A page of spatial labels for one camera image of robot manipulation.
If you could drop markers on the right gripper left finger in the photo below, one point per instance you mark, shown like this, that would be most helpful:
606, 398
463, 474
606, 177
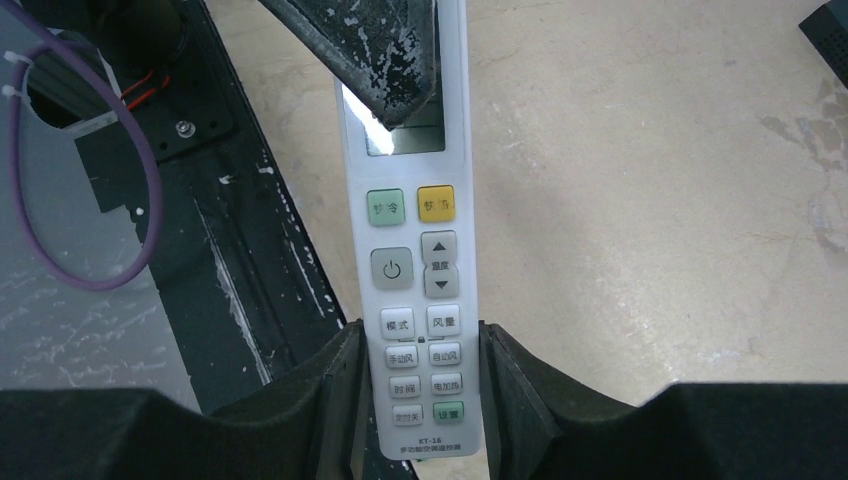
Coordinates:
309, 424

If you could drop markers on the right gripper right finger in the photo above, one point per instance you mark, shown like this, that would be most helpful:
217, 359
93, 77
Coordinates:
542, 424

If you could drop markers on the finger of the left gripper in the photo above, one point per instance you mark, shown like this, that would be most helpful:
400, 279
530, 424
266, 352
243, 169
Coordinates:
384, 52

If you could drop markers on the white remote control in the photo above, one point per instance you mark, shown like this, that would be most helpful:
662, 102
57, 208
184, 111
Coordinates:
412, 213

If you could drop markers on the black foam pad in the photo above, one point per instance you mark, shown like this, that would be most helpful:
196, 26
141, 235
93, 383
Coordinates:
826, 30

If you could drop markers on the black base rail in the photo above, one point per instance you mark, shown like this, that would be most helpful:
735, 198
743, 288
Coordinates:
148, 238

